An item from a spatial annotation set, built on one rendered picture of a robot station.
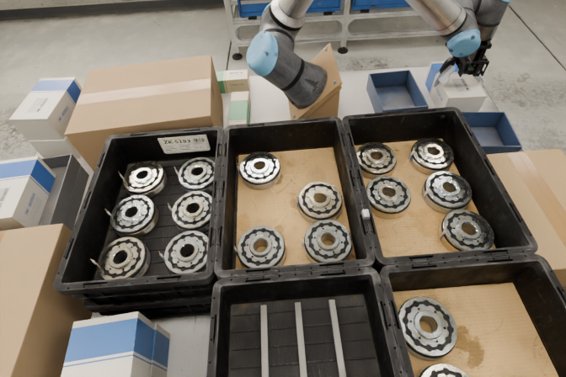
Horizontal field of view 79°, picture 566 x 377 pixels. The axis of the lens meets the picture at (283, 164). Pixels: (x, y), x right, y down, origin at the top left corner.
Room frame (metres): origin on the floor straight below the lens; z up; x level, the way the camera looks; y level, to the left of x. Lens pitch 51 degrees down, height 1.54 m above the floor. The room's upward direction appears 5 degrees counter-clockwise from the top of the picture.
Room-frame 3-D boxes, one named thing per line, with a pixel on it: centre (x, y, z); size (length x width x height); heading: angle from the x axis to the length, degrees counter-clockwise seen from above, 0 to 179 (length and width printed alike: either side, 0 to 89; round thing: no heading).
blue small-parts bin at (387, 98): (0.92, -0.41, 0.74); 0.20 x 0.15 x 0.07; 1
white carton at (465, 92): (0.92, -0.61, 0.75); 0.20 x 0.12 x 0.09; 177
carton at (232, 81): (1.09, 0.22, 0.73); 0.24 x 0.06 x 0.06; 88
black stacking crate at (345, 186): (0.44, -0.01, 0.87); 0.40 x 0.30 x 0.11; 179
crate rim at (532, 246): (0.44, -0.31, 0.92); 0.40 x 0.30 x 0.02; 179
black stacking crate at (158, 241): (0.44, 0.29, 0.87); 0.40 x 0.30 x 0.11; 179
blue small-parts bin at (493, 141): (0.70, -0.60, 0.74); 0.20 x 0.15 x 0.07; 83
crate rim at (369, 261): (0.44, -0.01, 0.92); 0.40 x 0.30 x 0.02; 179
